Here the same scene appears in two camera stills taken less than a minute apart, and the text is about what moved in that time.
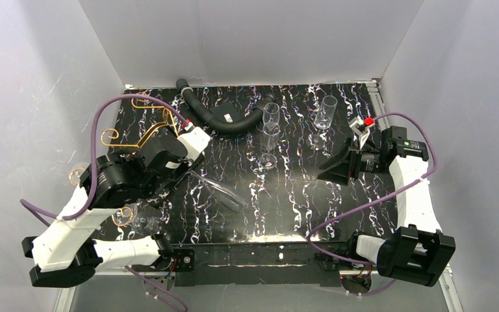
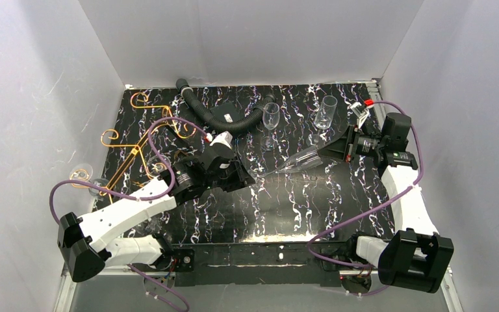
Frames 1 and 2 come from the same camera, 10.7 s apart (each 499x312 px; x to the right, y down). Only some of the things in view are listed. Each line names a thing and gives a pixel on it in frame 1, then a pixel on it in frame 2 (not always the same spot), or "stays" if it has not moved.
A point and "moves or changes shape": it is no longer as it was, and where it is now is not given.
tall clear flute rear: x=271 y=112 stays
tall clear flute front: x=270 y=132 to x=310 y=158
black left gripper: x=174 y=173 to x=230 y=173
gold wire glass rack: x=114 y=134 stays
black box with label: x=227 y=112 stays
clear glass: x=223 y=195 moves or changes shape
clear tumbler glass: x=322 y=121 stays
